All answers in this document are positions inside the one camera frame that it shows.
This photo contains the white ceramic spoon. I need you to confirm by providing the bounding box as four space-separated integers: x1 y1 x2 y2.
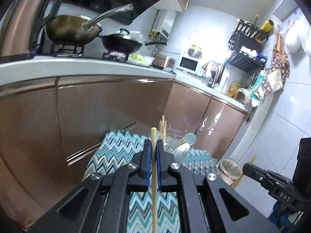
173 143 190 161
183 133 197 146

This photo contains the bamboo chopstick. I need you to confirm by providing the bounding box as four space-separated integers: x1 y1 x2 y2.
163 120 167 143
151 127 158 233
161 115 167 143
159 118 163 140

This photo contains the chrome kitchen faucet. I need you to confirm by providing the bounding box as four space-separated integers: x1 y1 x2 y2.
202 60 227 88

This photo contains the blue white gloved hand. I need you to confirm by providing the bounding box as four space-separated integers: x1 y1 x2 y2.
267 201 303 231

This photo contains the clear utensil holder with rack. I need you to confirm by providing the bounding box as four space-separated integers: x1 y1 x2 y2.
163 133 193 163

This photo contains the beige trash bin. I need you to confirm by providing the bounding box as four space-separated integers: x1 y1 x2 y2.
218 159 242 186

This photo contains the zigzag patterned table cloth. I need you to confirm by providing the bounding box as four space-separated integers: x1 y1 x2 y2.
82 129 219 233

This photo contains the clear glass bottle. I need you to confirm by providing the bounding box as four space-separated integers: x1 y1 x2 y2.
221 77 230 95

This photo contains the orange food package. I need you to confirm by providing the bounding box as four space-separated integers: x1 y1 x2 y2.
227 82 241 99

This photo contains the white microwave oven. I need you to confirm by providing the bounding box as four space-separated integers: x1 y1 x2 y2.
176 55 203 75

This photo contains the copper rice cooker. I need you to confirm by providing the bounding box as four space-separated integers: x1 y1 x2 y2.
151 54 175 70

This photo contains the brown patterned hanging apron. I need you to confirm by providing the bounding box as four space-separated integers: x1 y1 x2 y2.
254 34 290 100

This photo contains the plate of chopped greens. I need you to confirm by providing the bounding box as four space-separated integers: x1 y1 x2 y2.
128 54 155 66

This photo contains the steel bowl on microwave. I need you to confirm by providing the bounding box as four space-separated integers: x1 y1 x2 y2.
187 45 202 59

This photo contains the black wok with lid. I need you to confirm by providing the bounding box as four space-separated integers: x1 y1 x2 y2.
100 28 167 55

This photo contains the black gas stove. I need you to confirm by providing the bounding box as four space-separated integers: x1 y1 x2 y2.
38 42 128 62

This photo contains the white water heater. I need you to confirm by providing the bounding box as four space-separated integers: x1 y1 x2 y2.
152 10 176 40

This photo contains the yellow roll on rack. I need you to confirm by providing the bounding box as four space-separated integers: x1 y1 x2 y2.
260 19 274 32

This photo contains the copper black electric kettle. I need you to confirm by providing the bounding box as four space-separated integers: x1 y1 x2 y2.
1 0 63 63

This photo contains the black wall dish rack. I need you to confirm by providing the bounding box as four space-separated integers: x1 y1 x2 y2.
224 19 269 73

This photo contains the bronze wok with steel handle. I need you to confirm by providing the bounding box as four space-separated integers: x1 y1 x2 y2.
45 4 134 46

